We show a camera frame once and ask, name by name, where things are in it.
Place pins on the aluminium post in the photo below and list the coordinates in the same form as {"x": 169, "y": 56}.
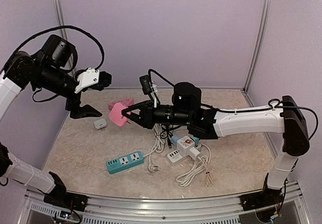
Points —
{"x": 258, "y": 45}
{"x": 58, "y": 12}

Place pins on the white square adapter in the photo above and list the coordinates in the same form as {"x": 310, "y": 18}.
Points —
{"x": 100, "y": 124}

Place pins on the white power strip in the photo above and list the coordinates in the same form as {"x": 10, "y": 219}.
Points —
{"x": 175, "y": 158}

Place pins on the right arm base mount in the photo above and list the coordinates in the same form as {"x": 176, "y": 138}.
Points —
{"x": 261, "y": 199}

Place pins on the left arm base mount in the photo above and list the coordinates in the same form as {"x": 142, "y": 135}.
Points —
{"x": 71, "y": 201}

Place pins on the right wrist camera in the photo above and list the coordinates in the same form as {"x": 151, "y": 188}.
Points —
{"x": 147, "y": 89}

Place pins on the pink square adapter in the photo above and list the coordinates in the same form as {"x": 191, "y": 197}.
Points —
{"x": 116, "y": 116}

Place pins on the aluminium front rail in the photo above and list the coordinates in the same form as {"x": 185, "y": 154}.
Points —
{"x": 100, "y": 209}

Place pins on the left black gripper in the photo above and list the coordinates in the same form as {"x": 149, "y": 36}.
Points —
{"x": 85, "y": 111}

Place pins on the teal charger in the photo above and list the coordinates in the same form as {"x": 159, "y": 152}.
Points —
{"x": 196, "y": 140}

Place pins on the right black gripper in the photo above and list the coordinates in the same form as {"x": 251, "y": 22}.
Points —
{"x": 145, "y": 118}

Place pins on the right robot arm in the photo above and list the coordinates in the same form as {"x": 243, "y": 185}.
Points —
{"x": 207, "y": 122}

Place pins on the white cube socket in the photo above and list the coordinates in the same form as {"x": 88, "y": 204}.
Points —
{"x": 184, "y": 144}

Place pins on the left aluminium post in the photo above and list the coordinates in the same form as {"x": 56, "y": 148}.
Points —
{"x": 58, "y": 12}

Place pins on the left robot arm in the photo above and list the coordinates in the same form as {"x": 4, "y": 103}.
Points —
{"x": 49, "y": 68}

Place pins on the small white charger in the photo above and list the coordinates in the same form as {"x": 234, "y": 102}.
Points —
{"x": 194, "y": 153}

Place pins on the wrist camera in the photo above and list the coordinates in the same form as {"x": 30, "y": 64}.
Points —
{"x": 90, "y": 76}
{"x": 147, "y": 89}

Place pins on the pink triangular power strip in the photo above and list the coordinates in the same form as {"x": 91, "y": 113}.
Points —
{"x": 127, "y": 102}

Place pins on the right aluminium post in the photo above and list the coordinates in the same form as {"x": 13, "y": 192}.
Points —
{"x": 258, "y": 45}

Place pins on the teal power strip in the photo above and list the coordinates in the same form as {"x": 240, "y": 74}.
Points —
{"x": 124, "y": 163}

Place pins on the blue charger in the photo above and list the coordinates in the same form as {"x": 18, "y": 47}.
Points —
{"x": 174, "y": 140}

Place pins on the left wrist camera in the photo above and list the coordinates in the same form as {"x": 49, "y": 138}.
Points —
{"x": 90, "y": 76}

